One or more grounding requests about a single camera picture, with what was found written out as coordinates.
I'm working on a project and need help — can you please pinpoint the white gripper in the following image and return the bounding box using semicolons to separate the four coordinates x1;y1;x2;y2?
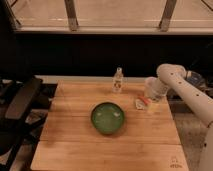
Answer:
145;77;169;101

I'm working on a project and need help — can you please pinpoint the clear glass bottle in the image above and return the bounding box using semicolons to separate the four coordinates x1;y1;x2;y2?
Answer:
113;67;123;93

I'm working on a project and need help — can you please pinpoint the black office chair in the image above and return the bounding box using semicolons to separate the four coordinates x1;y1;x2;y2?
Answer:
0;77;51;171

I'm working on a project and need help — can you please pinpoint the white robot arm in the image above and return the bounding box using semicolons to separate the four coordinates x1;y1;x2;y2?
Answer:
145;64;213;171

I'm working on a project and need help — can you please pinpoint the wooden cutting board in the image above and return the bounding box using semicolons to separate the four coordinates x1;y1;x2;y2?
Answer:
31;82;189;171

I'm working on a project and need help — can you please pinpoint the orange pepper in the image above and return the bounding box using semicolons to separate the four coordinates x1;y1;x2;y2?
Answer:
139;97;149;103

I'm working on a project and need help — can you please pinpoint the green bowl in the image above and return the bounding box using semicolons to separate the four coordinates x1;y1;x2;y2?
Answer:
91;102;125;135

